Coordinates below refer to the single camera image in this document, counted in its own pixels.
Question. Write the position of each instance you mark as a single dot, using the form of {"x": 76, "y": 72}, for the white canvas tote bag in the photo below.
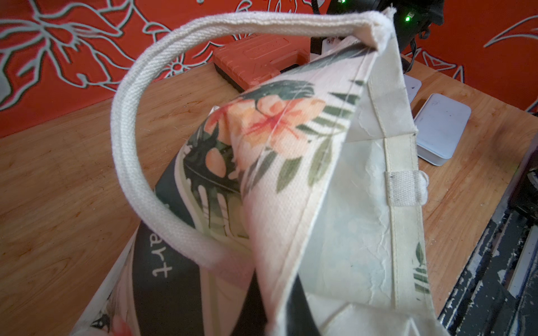
{"x": 294, "y": 209}

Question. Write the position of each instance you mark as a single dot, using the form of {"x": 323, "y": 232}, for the grey pencil case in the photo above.
{"x": 441, "y": 123}
{"x": 413, "y": 86}

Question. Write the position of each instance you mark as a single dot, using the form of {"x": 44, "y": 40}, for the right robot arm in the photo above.
{"x": 411, "y": 18}

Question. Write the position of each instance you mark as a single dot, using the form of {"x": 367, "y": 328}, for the orange plastic tool case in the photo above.
{"x": 251, "y": 61}

